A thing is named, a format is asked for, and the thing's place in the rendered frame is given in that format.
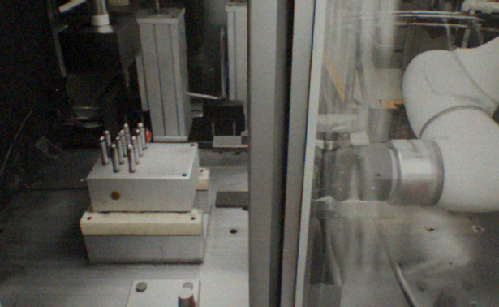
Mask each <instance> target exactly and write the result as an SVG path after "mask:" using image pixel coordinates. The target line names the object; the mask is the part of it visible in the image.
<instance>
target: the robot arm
mask: <svg viewBox="0 0 499 307"><path fill-rule="evenodd" d="M213 151H214V152H221V151H223V152H247V131H244V132H241V136H214V138H213ZM215 207H216V208H243V210H245V211H248V191H217V194H216V201H215Z"/></svg>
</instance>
